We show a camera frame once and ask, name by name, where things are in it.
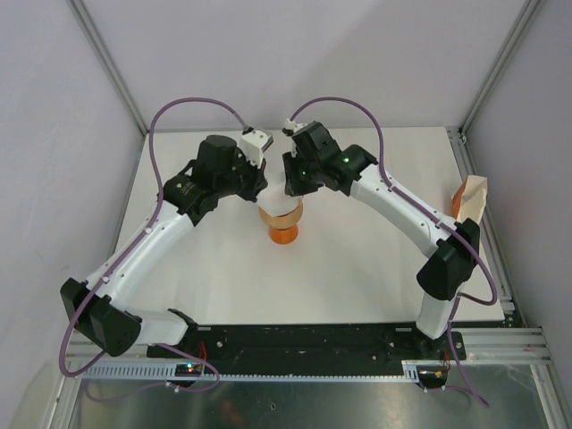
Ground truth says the right aluminium frame post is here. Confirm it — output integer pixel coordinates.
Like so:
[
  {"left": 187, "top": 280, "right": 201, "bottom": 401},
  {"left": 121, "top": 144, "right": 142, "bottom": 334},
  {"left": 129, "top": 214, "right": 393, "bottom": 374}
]
[{"left": 458, "top": 0, "right": 546, "bottom": 135}]

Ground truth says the paper coffee filter stack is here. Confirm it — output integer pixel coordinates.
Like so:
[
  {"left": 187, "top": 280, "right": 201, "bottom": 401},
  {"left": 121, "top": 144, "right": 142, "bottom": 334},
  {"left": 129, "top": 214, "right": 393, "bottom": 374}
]
[{"left": 452, "top": 175, "right": 488, "bottom": 224}]

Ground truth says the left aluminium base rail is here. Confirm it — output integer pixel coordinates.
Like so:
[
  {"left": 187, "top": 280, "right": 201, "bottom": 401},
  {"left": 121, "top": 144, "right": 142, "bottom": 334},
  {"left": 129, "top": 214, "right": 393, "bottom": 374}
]
[{"left": 66, "top": 332, "right": 103, "bottom": 360}]

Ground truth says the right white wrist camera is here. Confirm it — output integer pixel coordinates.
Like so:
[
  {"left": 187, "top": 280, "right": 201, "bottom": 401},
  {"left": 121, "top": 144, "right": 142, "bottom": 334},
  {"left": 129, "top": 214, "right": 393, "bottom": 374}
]
[{"left": 282, "top": 118, "right": 307, "bottom": 136}]

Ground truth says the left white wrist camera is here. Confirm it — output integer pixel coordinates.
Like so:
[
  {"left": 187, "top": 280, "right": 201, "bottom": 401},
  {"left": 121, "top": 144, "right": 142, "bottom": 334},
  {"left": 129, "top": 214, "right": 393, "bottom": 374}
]
[{"left": 238, "top": 128, "right": 273, "bottom": 169}]

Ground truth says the grey slotted cable duct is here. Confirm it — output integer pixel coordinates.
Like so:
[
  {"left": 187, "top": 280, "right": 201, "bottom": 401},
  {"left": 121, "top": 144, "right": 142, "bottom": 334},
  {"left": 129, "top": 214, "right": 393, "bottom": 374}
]
[{"left": 78, "top": 360, "right": 448, "bottom": 383}]

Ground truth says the purple cable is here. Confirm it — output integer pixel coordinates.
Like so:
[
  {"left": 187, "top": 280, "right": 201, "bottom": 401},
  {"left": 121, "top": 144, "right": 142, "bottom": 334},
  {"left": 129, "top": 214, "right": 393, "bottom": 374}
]
[
  {"left": 288, "top": 96, "right": 498, "bottom": 407},
  {"left": 58, "top": 97, "right": 249, "bottom": 402}
]

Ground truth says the aluminium frame post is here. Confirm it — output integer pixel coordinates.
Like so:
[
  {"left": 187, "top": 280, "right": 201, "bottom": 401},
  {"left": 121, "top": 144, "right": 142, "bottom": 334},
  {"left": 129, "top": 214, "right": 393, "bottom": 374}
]
[
  {"left": 458, "top": 0, "right": 546, "bottom": 135},
  {"left": 65, "top": 0, "right": 148, "bottom": 137}
]

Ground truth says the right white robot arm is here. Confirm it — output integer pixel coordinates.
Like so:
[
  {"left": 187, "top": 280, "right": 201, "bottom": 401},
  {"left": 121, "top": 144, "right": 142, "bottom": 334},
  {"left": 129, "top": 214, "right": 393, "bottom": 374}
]
[{"left": 282, "top": 120, "right": 480, "bottom": 358}]

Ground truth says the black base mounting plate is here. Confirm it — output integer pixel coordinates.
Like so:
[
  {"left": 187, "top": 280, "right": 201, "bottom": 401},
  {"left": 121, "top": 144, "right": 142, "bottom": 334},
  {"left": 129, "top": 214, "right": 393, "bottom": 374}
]
[{"left": 147, "top": 323, "right": 467, "bottom": 370}]

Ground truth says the orange glass carafe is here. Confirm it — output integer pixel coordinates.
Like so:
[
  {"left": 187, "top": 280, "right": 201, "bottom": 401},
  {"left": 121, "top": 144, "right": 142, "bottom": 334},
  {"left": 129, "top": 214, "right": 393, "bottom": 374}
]
[{"left": 268, "top": 225, "right": 299, "bottom": 245}]

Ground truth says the wooden dripper ring holder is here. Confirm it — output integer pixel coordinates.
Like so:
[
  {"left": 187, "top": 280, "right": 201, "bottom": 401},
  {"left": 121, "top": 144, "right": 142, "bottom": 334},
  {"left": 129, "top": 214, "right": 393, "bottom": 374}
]
[{"left": 258, "top": 203, "right": 303, "bottom": 230}]

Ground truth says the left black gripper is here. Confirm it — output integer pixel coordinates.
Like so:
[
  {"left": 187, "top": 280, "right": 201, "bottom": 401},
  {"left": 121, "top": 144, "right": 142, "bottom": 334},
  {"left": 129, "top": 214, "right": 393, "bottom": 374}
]
[{"left": 214, "top": 149, "right": 267, "bottom": 203}]

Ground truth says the right aluminium table rail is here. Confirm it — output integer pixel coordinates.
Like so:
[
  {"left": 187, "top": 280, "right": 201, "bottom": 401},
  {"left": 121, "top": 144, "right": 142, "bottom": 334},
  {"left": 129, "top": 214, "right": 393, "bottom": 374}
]
[{"left": 445, "top": 126, "right": 551, "bottom": 361}]

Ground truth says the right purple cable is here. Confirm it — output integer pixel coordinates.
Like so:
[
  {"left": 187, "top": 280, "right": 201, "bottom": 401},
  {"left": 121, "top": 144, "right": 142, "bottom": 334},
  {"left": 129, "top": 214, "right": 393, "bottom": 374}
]
[{"left": 288, "top": 96, "right": 498, "bottom": 407}]

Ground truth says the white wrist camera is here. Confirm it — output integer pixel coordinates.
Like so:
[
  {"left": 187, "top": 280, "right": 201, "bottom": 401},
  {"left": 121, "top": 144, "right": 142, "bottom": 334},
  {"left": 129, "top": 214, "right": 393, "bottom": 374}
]
[
  {"left": 282, "top": 118, "right": 307, "bottom": 136},
  {"left": 238, "top": 128, "right": 273, "bottom": 169}
]

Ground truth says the left aluminium frame post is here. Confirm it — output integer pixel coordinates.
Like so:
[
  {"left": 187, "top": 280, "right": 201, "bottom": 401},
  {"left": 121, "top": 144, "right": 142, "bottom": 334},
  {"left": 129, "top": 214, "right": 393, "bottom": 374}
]
[{"left": 65, "top": 0, "right": 148, "bottom": 137}]

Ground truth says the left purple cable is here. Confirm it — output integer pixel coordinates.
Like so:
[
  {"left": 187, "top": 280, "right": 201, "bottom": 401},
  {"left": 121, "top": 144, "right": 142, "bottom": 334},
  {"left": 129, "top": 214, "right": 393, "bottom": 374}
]
[{"left": 58, "top": 97, "right": 249, "bottom": 402}]

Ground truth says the white paper coffee filter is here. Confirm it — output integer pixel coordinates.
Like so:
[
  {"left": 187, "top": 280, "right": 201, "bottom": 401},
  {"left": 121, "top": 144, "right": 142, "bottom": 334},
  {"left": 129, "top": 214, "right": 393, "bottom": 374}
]
[{"left": 257, "top": 181, "right": 301, "bottom": 217}]

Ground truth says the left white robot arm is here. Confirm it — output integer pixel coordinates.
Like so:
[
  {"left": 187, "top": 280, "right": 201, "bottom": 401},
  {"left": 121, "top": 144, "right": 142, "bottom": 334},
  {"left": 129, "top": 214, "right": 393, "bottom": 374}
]
[{"left": 60, "top": 130, "right": 273, "bottom": 358}]

